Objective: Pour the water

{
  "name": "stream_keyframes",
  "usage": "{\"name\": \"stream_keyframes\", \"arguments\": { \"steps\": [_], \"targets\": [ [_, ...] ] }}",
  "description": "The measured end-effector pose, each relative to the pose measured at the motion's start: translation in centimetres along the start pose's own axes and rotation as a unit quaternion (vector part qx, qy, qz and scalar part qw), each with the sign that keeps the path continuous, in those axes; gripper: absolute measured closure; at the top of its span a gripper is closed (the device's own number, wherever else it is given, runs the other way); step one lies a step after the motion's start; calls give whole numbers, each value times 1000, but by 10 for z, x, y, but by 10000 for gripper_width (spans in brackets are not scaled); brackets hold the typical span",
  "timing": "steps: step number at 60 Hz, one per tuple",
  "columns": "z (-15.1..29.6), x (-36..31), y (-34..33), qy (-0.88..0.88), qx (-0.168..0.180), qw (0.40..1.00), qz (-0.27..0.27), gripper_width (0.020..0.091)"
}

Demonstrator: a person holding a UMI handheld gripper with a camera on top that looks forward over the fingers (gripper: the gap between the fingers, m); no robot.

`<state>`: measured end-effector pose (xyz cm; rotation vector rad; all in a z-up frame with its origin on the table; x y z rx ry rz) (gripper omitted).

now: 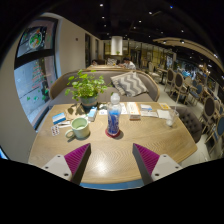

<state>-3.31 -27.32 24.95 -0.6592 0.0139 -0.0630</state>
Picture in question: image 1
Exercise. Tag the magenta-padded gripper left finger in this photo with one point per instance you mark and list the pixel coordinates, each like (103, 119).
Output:
(60, 166)

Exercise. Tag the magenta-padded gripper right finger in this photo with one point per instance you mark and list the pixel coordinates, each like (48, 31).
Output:
(163, 166)

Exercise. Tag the clear bottle with blue label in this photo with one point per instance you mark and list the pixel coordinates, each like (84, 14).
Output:
(114, 120)

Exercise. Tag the pill blister pack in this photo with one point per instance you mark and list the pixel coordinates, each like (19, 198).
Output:
(55, 130)

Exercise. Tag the light green mug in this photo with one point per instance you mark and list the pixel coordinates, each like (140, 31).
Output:
(81, 130)

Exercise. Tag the clear drinking glass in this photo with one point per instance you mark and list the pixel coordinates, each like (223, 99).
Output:
(171, 118)

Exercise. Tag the white paper napkin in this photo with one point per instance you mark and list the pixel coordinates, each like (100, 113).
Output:
(163, 114)

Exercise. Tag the grey tufted armchair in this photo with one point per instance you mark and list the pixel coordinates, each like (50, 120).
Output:
(190, 121)

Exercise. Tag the white printed paper sheet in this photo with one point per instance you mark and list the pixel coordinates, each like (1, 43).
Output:
(149, 114)

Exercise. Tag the flat round red coaster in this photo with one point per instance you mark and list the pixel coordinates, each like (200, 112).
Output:
(107, 133)

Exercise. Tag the yellow card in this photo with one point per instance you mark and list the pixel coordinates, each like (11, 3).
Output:
(164, 106)

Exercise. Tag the small white box blue print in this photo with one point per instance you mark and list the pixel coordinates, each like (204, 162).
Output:
(146, 107)

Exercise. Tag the light blue tissue pack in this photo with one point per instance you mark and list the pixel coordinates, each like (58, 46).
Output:
(92, 114)

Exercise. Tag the printed white leaflet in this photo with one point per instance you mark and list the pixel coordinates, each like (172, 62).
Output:
(102, 112)

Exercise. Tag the group of dining chairs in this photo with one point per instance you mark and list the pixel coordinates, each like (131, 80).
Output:
(209, 110)

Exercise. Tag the grey curved sofa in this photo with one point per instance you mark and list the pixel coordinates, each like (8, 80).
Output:
(63, 90)

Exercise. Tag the green potted plant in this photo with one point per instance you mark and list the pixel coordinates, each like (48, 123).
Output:
(86, 86)

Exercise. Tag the dark-framed window with stickers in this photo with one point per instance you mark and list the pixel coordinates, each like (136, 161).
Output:
(33, 83)

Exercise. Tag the grey white chevron pillow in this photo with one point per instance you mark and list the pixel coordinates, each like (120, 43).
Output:
(130, 83)

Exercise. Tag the person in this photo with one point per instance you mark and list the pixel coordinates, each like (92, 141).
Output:
(128, 64)

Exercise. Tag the group of ceiling spotlights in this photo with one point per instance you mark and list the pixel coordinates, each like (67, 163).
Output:
(101, 5)

